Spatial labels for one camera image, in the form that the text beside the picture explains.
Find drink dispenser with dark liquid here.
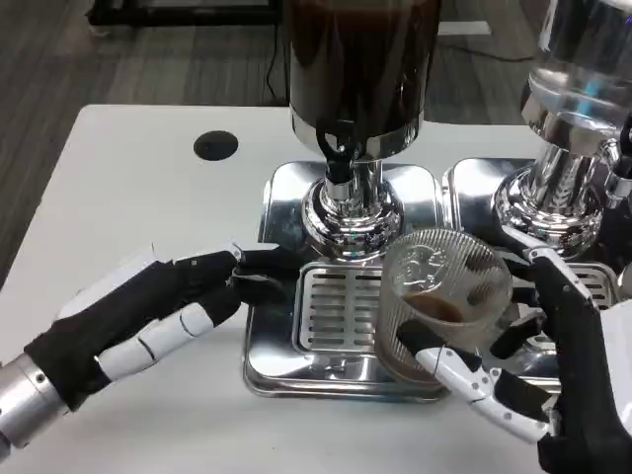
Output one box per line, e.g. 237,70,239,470
285,0,442,262

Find white desk foot bar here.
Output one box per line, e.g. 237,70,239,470
436,21,493,38

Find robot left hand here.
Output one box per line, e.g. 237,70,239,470
23,241,288,412

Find drink dispenser with clear tank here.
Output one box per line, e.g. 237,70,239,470
493,0,632,261

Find clear ribbed glass cup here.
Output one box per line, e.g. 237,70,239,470
373,227,514,384

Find steel drip tray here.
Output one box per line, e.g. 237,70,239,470
441,157,632,391
242,160,453,399

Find steel slotted grid plate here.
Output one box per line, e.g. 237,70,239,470
294,260,396,353
567,261,621,313

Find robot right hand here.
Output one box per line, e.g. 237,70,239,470
394,229,632,474

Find black furniture frame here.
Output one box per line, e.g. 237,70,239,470
88,0,288,29

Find black round cable grommet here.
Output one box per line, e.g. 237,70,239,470
193,129,240,161

